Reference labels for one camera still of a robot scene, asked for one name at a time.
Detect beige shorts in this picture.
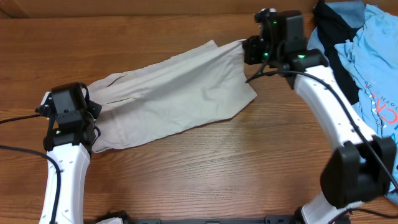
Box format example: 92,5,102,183
88,40,257,152

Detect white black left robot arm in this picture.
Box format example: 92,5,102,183
36,83,101,223

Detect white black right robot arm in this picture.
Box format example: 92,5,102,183
243,9,397,224

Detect black garment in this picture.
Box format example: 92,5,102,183
313,1,365,105

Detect blue denim jeans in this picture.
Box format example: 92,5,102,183
306,0,398,206

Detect light blue t-shirt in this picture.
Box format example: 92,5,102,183
334,3,398,194

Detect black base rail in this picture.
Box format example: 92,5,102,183
93,210,312,224

